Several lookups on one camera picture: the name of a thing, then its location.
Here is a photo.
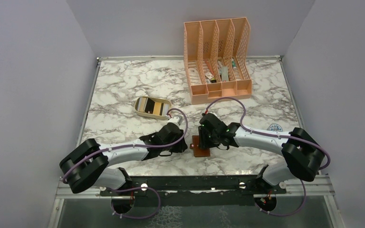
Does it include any brown leather card holder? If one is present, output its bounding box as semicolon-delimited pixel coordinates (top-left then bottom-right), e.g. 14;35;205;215
190;135;211;158

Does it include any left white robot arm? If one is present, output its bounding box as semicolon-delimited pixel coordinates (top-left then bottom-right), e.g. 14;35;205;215
59;123;188;195

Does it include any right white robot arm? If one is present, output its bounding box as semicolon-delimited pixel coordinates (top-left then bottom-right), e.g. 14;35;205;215
198;113;326;193

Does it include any tan oval card tray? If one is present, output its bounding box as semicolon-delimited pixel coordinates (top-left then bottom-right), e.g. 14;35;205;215
134;96;173;120

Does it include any small box in organizer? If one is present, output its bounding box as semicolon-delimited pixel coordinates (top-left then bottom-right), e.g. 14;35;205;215
204;72;217;84

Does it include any green white tube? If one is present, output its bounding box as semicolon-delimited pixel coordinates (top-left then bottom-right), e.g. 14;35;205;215
231;59;237;70

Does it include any orange plastic file organizer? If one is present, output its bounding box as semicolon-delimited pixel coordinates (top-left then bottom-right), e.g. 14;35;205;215
183;17;252;105

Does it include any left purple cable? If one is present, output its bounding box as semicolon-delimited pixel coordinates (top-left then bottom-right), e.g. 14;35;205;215
61;108;189;220

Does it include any purple cable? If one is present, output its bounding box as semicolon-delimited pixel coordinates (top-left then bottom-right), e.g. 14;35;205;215
203;96;331;218
61;108;189;220

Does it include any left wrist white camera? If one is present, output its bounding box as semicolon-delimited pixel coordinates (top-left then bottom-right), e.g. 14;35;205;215
167;115;184;127

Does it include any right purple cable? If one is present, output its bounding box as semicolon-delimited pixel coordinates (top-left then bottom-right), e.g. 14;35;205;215
203;96;331;218

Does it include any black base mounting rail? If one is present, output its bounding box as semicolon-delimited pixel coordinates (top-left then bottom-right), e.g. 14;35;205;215
100;175;286;207

